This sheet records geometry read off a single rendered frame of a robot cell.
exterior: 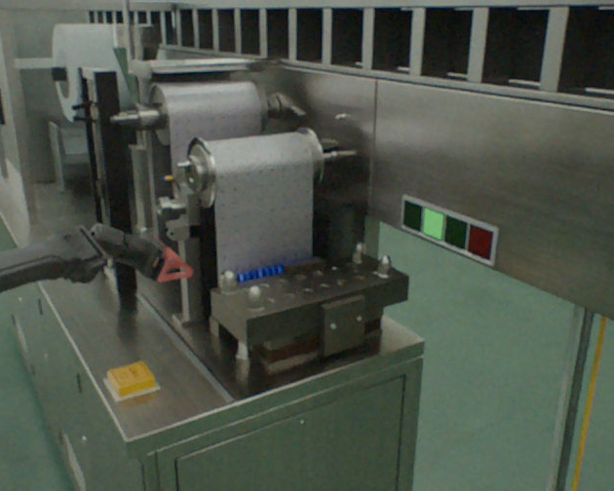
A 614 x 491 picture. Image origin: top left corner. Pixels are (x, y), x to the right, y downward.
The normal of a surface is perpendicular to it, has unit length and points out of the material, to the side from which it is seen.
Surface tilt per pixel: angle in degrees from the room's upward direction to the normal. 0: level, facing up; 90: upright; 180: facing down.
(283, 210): 90
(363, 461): 90
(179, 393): 0
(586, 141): 90
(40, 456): 0
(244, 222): 90
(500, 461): 0
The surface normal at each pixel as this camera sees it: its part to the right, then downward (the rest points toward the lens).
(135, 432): 0.01, -0.94
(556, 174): -0.84, 0.18
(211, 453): 0.54, 0.30
